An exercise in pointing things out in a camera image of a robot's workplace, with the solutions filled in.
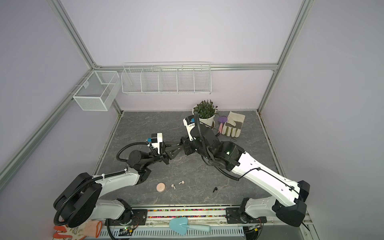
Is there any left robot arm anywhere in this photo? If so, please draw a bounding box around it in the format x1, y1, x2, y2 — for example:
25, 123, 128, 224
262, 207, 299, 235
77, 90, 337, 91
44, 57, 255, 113
54, 141, 183, 228

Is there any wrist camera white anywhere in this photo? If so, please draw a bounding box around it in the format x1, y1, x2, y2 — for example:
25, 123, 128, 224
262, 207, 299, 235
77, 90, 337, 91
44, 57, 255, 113
147, 133, 163, 155
183, 116, 200, 141

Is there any potted green plant white pot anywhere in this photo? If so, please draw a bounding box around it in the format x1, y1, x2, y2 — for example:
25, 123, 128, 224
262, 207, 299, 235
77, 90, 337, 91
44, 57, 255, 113
192, 100, 218, 128

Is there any pink earbud charging case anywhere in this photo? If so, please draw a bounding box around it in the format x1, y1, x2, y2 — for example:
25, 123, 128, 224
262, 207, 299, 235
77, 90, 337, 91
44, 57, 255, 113
156, 183, 166, 193

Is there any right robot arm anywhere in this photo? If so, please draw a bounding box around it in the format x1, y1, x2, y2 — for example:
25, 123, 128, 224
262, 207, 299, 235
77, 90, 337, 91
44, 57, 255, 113
182, 114, 310, 227

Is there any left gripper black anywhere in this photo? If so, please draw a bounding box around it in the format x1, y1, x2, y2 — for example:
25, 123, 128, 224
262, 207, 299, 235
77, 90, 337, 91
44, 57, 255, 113
143, 141, 184, 168

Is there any long white wire basket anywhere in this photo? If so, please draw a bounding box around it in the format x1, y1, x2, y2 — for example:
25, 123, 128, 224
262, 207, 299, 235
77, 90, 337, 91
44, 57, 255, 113
121, 64, 212, 94

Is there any orange white work glove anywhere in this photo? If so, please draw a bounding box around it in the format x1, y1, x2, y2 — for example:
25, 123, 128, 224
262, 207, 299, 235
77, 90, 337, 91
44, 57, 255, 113
53, 221, 103, 240

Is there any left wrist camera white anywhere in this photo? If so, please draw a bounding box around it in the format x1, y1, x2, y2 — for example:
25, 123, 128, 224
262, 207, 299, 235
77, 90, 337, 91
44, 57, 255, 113
147, 133, 163, 155

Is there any white mesh box basket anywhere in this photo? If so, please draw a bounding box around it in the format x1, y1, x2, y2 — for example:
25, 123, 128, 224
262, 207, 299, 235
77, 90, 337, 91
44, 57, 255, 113
73, 71, 122, 112

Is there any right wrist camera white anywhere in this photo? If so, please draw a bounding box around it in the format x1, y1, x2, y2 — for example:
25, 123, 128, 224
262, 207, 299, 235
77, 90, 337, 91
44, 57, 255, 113
183, 116, 200, 141

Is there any purple pink garden trowel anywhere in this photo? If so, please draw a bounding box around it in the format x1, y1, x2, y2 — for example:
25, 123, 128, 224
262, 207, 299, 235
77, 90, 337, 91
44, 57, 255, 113
218, 116, 228, 135

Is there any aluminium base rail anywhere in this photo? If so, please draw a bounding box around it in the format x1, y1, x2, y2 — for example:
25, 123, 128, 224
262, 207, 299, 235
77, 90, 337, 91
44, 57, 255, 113
61, 204, 313, 226

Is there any teal garden trowel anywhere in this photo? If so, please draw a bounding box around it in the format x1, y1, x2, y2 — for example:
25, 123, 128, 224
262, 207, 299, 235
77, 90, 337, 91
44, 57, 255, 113
169, 217, 211, 235

